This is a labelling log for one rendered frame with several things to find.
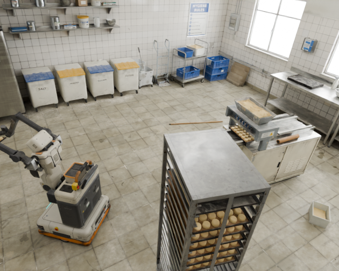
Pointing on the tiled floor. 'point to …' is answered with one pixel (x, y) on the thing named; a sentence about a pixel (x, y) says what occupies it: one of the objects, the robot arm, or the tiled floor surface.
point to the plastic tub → (319, 214)
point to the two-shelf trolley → (184, 66)
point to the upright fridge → (1, 73)
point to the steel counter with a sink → (316, 121)
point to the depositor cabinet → (283, 155)
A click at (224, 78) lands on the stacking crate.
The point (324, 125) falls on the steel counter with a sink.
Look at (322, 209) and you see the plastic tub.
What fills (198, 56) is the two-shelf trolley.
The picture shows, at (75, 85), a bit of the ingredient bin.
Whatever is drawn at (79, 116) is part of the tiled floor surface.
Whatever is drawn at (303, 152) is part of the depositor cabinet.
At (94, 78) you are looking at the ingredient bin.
